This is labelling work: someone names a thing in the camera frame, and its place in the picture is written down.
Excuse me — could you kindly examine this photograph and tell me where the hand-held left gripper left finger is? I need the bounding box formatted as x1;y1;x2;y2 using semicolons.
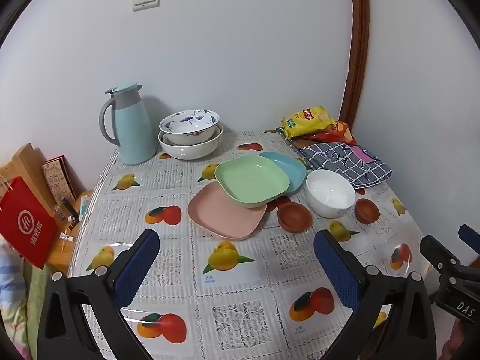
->
36;229;161;360

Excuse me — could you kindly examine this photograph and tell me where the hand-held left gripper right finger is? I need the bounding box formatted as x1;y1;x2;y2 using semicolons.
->
313;229;437;360

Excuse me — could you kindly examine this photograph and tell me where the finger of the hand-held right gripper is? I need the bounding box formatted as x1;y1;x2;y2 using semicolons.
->
458;224;480;253
419;234;463;271

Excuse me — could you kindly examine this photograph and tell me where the small brown bowl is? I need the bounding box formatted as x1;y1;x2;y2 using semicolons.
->
277;202;313;232
355;198;380;224

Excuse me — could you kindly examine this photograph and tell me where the white round bowl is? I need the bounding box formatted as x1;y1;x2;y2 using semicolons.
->
305;169;356;219

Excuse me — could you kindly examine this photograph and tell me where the pink square plate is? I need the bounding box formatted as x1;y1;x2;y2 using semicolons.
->
187;182;268;241

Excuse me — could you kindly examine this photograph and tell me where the blue square plate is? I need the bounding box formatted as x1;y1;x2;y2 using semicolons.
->
258;151;307;197

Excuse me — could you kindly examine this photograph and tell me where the green square plate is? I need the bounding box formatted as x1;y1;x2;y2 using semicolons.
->
214;154;291;208

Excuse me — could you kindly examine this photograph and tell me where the fruit print tablecloth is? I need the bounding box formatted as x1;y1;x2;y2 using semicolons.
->
67;129;436;360

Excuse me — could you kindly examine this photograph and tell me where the wooden side table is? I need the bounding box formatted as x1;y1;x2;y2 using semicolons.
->
44;191;92;275

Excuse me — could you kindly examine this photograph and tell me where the small black bottle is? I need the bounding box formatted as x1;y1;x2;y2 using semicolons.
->
62;197;80;223

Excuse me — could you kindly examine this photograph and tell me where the grey checked cloth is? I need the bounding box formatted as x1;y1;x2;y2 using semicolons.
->
277;140;394;190

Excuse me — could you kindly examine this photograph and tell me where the patterned brown box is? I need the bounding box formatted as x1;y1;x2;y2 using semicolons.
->
41;155;77;211

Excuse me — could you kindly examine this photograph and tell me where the large white floral bowl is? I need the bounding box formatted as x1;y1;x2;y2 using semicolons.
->
158;124;224;160

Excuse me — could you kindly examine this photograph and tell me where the red paper bag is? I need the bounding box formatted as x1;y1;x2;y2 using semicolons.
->
0;176;59;269

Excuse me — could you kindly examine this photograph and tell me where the light blue thermos jug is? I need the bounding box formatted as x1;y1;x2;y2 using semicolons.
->
99;81;158;165

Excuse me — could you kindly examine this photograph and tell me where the pastel bedding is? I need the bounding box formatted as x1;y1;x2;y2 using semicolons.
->
0;244;49;360

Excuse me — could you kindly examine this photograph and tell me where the red snack bag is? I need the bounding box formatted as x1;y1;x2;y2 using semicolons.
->
311;120;357;145

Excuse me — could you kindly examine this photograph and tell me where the blue patterned white bowl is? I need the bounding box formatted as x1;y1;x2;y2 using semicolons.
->
159;109;220;136

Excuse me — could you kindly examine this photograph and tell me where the yellow snack bag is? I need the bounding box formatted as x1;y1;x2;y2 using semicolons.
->
281;106;337;139

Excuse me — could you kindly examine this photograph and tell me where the brown wooden door frame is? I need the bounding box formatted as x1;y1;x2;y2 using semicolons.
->
339;0;371;136

